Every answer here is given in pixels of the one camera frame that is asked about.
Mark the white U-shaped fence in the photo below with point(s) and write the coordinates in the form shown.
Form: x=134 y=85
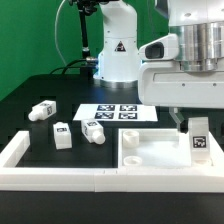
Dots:
x=119 y=179

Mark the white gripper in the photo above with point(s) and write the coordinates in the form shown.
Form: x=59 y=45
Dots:
x=164 y=84

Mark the white square table top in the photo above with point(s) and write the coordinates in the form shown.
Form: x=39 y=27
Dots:
x=161 y=148

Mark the black camera stand pole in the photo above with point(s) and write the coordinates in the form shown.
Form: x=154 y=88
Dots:
x=85 y=8

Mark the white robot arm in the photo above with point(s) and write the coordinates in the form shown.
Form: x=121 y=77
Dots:
x=184 y=68

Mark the white sheet with markers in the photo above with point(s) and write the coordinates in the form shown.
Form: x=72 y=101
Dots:
x=116 y=112

